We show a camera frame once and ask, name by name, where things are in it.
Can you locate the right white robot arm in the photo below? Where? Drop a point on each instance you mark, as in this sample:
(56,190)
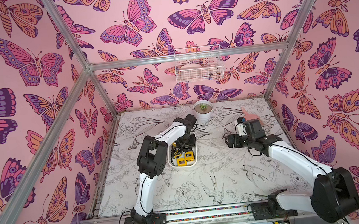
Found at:
(333,195)

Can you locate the pink brush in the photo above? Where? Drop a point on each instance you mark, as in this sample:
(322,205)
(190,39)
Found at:
(249,116)

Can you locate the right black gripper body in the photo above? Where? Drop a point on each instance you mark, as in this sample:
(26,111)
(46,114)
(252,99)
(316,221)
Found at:
(231,141)

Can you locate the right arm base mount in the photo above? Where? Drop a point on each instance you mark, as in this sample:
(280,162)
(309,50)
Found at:
(270,208)

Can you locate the white wire basket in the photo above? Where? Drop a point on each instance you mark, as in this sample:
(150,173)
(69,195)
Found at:
(198,66)

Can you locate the white plant pot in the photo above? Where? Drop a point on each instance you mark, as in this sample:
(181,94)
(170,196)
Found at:
(203,110)

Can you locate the black yellow tape measure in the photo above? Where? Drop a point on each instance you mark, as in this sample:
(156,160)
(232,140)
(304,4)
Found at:
(176,152)

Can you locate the small yellow tape measure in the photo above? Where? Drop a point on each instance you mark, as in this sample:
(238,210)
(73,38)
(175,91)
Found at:
(181,162)

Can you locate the yellow tape measure with clip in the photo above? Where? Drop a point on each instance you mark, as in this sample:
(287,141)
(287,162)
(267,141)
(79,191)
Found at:
(189,156)

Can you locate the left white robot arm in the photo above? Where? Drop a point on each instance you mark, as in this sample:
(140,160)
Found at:
(152,160)

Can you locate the white storage box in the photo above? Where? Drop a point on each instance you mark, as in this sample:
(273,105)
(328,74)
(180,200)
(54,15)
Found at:
(173,162)

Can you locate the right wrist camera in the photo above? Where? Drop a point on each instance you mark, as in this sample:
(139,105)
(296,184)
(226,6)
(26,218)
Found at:
(240,129)

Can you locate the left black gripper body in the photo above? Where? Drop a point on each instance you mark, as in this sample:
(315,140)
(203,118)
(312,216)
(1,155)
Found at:
(189,142)

